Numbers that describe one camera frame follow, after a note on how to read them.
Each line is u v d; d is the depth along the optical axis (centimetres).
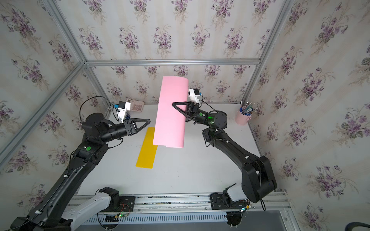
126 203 73
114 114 56
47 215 37
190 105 56
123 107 57
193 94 60
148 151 93
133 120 56
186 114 55
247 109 103
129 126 53
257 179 41
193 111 54
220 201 73
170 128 54
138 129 56
